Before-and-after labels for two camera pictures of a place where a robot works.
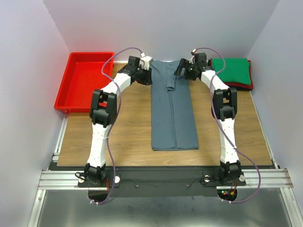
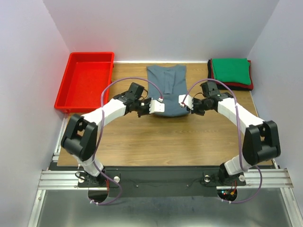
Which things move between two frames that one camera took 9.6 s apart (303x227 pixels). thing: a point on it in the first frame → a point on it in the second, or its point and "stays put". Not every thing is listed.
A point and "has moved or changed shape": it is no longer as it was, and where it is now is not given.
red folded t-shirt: x=238 y=84 stays put
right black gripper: x=185 y=64 → x=194 y=111
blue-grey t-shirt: x=173 y=125 has moved or changed shape
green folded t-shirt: x=237 y=70 stays put
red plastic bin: x=86 y=72 stays put
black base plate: x=162 y=181 stays put
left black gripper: x=147 y=80 → x=147 y=112
